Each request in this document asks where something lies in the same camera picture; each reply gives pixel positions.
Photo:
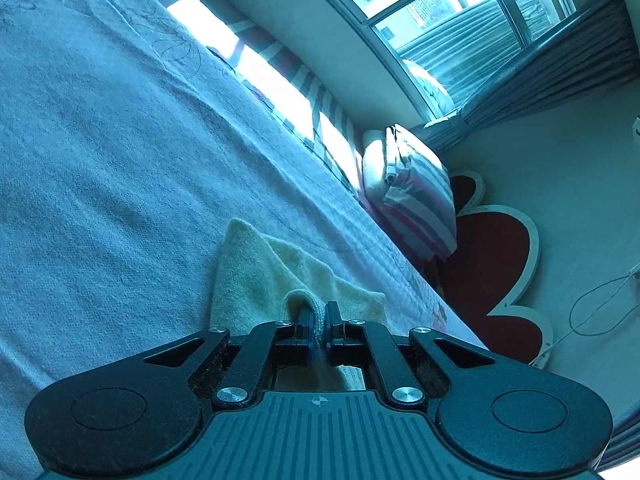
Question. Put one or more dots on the striped mattress sheet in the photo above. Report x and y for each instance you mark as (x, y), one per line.
(295, 90)

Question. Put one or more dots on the white bedding on windowsill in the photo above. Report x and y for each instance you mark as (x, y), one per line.
(430, 87)

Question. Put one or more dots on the blue curtain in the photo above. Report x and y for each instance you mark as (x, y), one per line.
(550, 70)

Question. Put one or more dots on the white framed window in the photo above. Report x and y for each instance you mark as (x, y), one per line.
(380, 15)

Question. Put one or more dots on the cream knitted sweater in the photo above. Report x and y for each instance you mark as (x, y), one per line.
(260, 275)

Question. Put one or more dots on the folded white quilt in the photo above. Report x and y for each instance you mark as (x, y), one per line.
(374, 165)

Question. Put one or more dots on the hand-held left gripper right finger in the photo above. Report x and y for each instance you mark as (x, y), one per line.
(334, 330)

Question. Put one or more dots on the sheer white curtain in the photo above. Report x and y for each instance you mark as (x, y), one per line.
(465, 45)

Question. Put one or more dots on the striped pillow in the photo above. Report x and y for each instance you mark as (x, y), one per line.
(425, 200)

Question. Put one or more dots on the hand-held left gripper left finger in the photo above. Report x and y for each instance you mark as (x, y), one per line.
(306, 332)

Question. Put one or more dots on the red scalloped headboard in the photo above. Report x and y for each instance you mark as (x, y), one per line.
(490, 270)

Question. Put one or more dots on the floral bed sheet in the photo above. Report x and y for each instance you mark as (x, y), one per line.
(125, 160)

